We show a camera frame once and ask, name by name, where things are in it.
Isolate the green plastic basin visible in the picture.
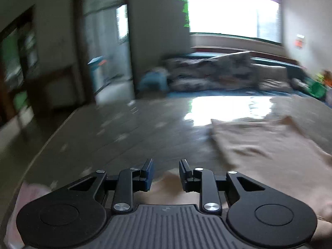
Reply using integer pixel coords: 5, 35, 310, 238
307, 82, 327, 99

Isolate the yellow green plush toy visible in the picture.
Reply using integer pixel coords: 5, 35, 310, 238
315, 70, 332, 86

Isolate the blue cabinet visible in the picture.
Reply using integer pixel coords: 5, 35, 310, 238
88, 56, 107, 94

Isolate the dark wooden console table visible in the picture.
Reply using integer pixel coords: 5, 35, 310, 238
26, 65, 78, 112

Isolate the teal sofa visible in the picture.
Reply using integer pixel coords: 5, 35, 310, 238
139, 52, 312, 96

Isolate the dark wooden door frame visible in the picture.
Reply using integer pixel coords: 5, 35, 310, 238
73, 0, 137, 104

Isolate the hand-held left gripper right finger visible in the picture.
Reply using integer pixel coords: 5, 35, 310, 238
179, 159, 265, 214

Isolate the blue textured towel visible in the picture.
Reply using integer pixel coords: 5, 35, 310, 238
139, 69, 168, 92

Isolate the dark wooden shelf cabinet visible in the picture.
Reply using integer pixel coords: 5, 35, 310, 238
0, 5, 39, 127

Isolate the cream garment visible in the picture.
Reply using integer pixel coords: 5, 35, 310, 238
152, 95, 332, 242

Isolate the beige cushion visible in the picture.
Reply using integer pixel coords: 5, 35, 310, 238
257, 66, 293, 92

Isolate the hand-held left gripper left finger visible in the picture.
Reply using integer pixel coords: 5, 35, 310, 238
68, 158, 155, 214

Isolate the butterfly print pillow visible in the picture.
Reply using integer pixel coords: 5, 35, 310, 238
207, 51, 253, 89

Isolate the grey star quilted table cover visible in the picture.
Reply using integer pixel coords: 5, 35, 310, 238
0, 95, 332, 249

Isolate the green framed window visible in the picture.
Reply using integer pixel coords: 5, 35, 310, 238
185, 0, 283, 43

